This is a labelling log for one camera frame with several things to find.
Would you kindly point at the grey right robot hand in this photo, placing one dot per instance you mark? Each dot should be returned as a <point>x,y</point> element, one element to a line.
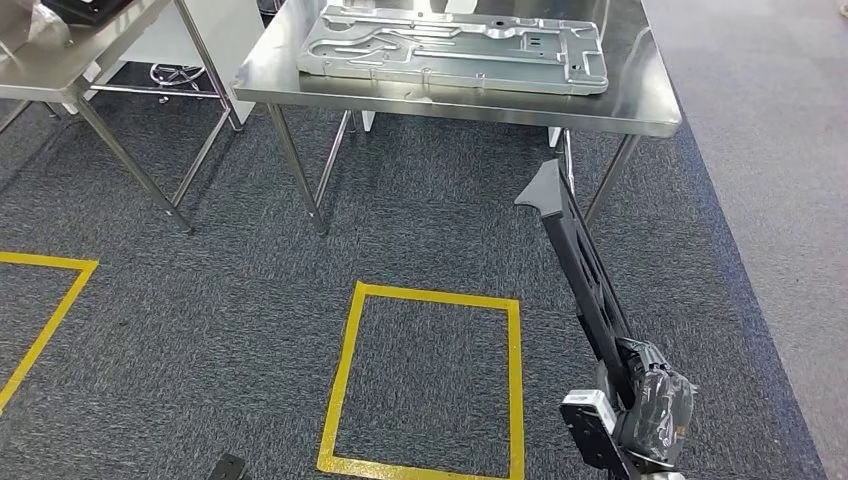
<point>656,411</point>

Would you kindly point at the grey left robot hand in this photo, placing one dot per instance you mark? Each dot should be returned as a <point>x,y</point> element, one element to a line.
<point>228,469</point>

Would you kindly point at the black plastic panel part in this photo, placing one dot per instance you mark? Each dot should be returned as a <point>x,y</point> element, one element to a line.
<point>583,265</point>

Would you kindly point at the stainless steel workbench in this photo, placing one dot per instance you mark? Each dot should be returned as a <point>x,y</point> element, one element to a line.
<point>629,99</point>

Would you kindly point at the yellow floor tape square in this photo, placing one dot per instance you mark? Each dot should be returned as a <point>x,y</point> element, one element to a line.
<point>437,298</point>

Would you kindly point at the aluminium fixture plate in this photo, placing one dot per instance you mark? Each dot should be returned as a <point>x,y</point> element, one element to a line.
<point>464,73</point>

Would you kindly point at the chrome chair base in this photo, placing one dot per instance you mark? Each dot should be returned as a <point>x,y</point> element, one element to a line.
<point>175,74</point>

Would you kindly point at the steel table with black parts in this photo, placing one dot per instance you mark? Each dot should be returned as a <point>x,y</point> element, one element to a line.
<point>40,76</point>

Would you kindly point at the black plastic parts stack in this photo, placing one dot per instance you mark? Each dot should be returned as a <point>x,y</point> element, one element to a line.
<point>86,10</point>

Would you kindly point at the clear plastic wrap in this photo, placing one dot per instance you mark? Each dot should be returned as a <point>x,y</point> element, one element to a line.
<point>33,30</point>

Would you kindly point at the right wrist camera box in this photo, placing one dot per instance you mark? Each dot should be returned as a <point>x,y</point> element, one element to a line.
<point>590,430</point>

